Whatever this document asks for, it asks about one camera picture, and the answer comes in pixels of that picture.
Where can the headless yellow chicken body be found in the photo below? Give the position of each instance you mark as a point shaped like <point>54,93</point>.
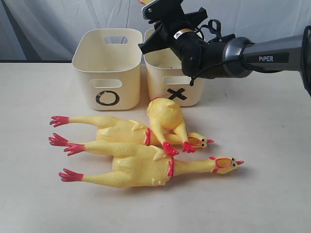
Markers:
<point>165,114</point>

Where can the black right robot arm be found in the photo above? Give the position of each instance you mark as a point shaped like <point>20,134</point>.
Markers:
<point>205,53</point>

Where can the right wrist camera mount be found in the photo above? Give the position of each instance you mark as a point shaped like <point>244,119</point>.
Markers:
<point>196,18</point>

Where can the cream bin marked X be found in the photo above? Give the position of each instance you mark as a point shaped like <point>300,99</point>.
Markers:
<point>165,79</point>

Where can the cream bin marked O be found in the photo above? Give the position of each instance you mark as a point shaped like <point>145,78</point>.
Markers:
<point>107,64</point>

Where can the yellow rubber chicken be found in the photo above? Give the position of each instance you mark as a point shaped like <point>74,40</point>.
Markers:
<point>113,129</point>
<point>136,165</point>

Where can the grey backdrop curtain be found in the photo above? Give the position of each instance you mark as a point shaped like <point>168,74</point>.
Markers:
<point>47,30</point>

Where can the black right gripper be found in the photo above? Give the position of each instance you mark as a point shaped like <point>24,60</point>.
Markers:
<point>169,19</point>

